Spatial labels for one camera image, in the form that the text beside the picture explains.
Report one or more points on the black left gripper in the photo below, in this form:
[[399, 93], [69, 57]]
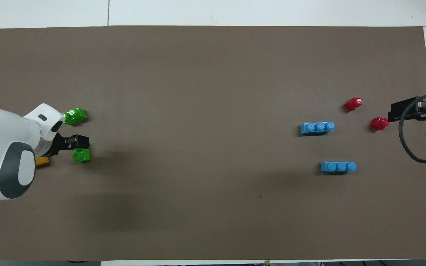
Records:
[[63, 145]]

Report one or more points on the green two-stud toy brick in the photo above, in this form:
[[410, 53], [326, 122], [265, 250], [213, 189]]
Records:
[[76, 116], [81, 156]]

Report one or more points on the blue three-stud toy brick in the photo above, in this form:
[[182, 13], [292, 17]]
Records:
[[338, 167], [317, 128]]

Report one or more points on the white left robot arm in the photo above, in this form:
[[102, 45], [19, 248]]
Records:
[[6, 159]]

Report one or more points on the red one-stud toy brick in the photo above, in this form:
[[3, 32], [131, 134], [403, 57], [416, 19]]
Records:
[[379, 123], [353, 104]]

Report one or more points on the yellow two-stud toy brick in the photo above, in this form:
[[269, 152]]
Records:
[[43, 161]]

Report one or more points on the brown table mat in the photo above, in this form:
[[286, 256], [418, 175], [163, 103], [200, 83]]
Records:
[[213, 74]]

